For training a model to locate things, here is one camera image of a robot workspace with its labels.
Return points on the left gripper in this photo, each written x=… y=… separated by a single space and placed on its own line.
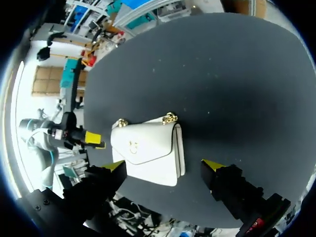
x=70 y=130

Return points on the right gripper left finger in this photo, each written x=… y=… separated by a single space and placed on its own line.
x=103 y=182

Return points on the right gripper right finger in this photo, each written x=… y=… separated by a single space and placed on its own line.
x=227 y=182

